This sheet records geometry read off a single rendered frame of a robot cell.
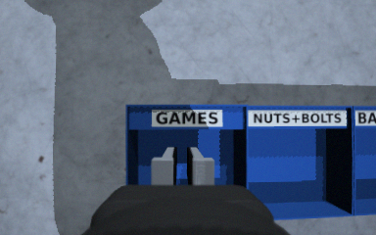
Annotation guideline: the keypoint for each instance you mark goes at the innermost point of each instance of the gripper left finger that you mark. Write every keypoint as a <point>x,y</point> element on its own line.
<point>163,169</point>

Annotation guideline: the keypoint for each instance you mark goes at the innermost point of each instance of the blue three-compartment bin rack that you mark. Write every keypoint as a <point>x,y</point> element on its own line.
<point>296,173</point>

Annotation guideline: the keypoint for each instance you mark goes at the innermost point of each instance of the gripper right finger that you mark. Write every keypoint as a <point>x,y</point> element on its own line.
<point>200,170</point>

